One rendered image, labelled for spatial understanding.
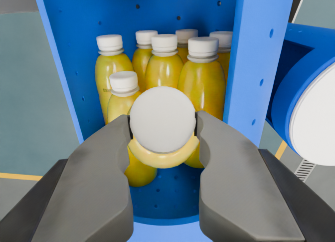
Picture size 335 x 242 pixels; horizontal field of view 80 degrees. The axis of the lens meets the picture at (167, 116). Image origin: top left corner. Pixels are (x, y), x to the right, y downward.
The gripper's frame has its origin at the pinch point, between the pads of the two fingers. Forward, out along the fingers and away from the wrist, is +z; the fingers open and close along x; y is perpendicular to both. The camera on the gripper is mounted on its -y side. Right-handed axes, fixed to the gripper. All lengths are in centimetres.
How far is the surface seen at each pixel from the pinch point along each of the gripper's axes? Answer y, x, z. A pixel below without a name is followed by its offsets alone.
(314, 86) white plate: 8.2, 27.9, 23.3
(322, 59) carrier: 4.1, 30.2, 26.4
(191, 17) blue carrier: -3.7, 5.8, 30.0
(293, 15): 2, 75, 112
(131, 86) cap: 3.7, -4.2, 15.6
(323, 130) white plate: 18.3, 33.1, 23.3
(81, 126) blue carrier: 10.2, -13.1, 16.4
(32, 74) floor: 33, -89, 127
